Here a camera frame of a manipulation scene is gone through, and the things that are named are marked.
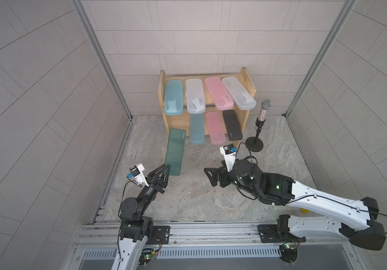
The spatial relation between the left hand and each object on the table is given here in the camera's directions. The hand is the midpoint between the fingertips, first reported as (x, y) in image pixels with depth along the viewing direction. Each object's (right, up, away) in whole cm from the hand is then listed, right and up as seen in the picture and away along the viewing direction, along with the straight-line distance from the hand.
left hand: (172, 168), depth 67 cm
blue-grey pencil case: (+10, +15, +17) cm, 25 cm away
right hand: (+16, 0, -2) cm, 16 cm away
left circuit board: (-10, -34, -2) cm, 35 cm away
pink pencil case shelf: (+19, +16, +17) cm, 30 cm away
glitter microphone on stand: (+45, +7, +34) cm, 57 cm away
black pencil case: (+27, +18, +15) cm, 36 cm away
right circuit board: (+48, -35, +1) cm, 59 cm away
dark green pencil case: (+1, +7, +1) cm, 7 cm away
